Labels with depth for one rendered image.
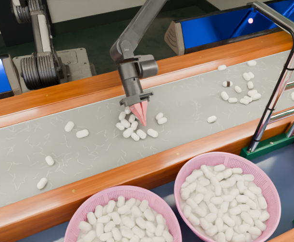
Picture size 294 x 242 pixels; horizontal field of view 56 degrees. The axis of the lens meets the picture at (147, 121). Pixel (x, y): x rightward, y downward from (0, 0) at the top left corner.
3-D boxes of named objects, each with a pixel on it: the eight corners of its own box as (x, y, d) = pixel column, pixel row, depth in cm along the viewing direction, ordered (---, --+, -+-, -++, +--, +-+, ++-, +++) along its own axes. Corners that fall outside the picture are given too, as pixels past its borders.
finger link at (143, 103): (154, 122, 86) (145, 93, 86) (133, 129, 84) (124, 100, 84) (148, 125, 93) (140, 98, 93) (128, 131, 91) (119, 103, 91)
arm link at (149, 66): (110, 50, 92) (119, 41, 85) (140, 45, 97) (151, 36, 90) (120, 85, 93) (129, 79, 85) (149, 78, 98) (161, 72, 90)
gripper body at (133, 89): (154, 95, 87) (147, 73, 88) (124, 104, 84) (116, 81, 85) (148, 99, 94) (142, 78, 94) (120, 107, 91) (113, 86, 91)
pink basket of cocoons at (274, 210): (152, 209, 78) (152, 192, 71) (209, 155, 91) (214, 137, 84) (232, 286, 65) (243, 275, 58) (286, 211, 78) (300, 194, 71)
